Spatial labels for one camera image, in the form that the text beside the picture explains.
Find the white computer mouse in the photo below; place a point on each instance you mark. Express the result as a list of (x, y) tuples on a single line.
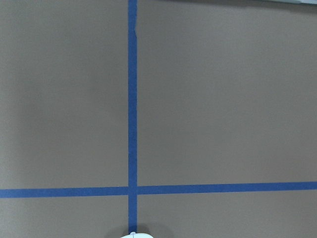
[(137, 235)]

